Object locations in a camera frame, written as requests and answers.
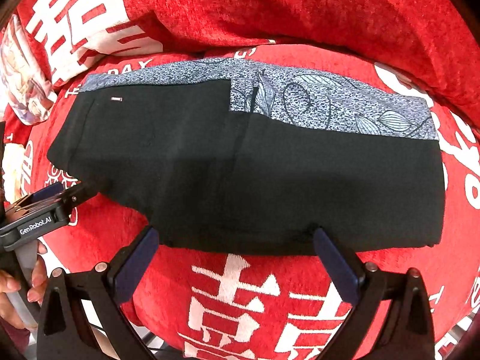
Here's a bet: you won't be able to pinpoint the red bedspread with white characters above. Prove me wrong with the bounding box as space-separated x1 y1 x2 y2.
5 45 479 359

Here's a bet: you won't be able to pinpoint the person's left hand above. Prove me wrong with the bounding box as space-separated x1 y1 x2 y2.
1 241 47 331

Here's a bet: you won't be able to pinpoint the black cable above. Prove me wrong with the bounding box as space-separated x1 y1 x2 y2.
89 322 196 360

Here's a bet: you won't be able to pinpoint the red folded quilt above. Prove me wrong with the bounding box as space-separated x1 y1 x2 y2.
16 0 479 124

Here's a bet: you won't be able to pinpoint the floral pastel pillow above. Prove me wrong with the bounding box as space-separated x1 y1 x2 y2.
1 14 57 125

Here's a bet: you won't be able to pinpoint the black and grey patterned pants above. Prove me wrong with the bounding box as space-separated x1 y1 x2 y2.
47 58 445 255

